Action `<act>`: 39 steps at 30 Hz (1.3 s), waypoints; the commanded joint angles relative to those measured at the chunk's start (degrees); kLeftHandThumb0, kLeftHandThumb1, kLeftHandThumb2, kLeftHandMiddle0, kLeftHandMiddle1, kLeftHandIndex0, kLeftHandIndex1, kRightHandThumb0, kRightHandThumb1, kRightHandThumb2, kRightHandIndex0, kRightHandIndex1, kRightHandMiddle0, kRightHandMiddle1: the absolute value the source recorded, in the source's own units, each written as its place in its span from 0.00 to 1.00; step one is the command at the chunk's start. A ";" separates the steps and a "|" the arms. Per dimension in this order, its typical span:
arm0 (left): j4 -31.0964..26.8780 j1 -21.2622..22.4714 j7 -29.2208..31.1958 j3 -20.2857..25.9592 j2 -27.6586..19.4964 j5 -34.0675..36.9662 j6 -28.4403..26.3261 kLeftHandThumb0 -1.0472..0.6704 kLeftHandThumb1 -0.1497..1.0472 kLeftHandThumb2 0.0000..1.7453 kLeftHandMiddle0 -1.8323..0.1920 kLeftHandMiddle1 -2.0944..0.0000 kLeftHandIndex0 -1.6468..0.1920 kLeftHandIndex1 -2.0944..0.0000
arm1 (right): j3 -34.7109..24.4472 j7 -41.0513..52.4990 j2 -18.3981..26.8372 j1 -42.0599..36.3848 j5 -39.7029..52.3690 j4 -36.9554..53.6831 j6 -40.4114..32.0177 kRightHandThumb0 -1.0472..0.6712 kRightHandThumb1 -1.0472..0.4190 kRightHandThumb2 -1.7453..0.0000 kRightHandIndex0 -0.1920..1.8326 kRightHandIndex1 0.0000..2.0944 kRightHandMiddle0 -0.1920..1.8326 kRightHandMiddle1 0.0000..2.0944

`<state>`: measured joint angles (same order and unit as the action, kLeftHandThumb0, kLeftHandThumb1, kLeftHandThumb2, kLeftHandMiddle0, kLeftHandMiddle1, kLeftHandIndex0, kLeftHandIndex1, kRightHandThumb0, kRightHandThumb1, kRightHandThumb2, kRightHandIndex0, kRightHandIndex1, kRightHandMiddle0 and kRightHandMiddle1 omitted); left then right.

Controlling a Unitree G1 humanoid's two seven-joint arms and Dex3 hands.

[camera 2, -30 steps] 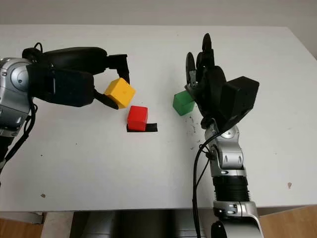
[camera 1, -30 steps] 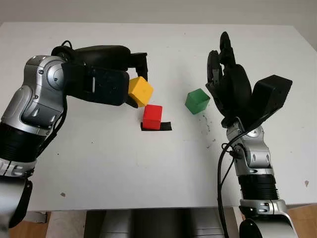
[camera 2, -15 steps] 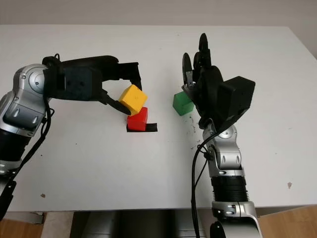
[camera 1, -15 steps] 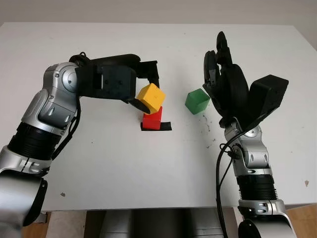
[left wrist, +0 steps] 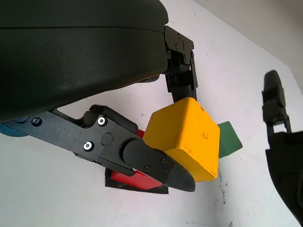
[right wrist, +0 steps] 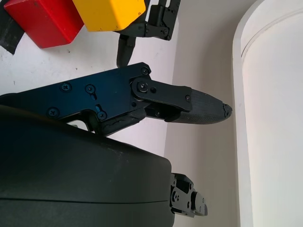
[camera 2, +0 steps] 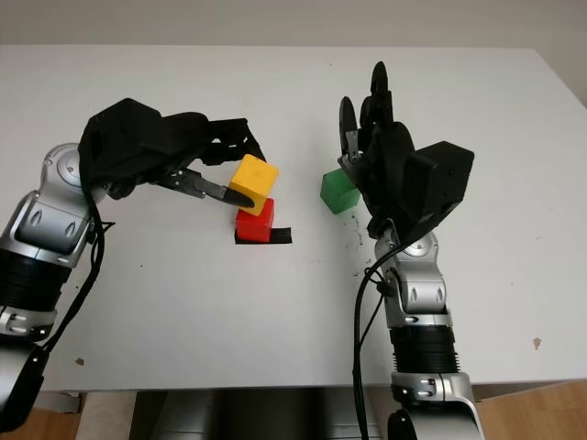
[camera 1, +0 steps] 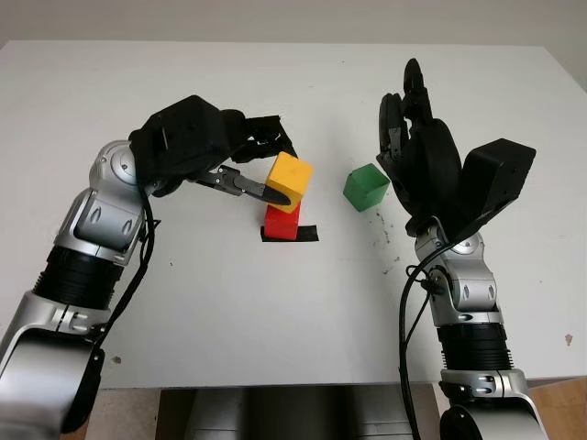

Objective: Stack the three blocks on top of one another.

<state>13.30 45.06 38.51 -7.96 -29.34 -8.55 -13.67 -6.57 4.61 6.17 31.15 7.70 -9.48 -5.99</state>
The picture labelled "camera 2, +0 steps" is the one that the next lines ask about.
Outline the black three-fingered left hand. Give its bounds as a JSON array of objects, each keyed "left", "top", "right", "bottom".
[{"left": 107, "top": 111, "right": 267, "bottom": 210}]

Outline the black three-fingered right hand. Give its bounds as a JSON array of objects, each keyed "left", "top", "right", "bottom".
[{"left": 338, "top": 61, "right": 416, "bottom": 237}]

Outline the green cube block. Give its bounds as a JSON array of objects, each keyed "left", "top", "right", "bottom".
[{"left": 320, "top": 168, "right": 360, "bottom": 215}]

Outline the yellow cube block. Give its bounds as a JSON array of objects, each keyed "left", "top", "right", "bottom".
[{"left": 227, "top": 154, "right": 280, "bottom": 215}]

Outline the red cube block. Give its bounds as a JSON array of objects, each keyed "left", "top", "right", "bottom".
[{"left": 235, "top": 197, "right": 276, "bottom": 243}]

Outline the black tape strip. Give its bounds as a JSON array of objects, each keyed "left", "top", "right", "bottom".
[{"left": 233, "top": 226, "right": 293, "bottom": 246}]

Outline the dark robot torso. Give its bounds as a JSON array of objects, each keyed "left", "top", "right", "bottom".
[{"left": 132, "top": 388, "right": 382, "bottom": 440}]

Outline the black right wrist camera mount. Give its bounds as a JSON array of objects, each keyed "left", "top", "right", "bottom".
[{"left": 403, "top": 140, "right": 476, "bottom": 239}]

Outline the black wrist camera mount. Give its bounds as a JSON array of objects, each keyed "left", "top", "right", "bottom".
[
  {"left": 80, "top": 96, "right": 166, "bottom": 184},
  {"left": 403, "top": 140, "right": 476, "bottom": 239}
]

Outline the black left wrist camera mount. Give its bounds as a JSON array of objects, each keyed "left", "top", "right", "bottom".
[{"left": 80, "top": 96, "right": 166, "bottom": 184}]

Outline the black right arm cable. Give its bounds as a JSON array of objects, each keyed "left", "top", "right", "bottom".
[{"left": 351, "top": 256, "right": 400, "bottom": 440}]

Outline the grey metal table bracket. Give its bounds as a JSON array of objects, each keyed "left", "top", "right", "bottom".
[{"left": 45, "top": 390, "right": 86, "bottom": 413}]

